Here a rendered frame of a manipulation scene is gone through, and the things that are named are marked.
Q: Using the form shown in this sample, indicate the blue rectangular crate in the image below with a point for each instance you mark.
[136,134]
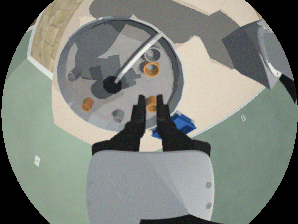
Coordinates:
[181,124]

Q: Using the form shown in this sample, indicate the bronze bushing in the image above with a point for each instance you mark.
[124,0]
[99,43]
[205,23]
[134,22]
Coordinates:
[151,73]
[151,101]
[87,104]

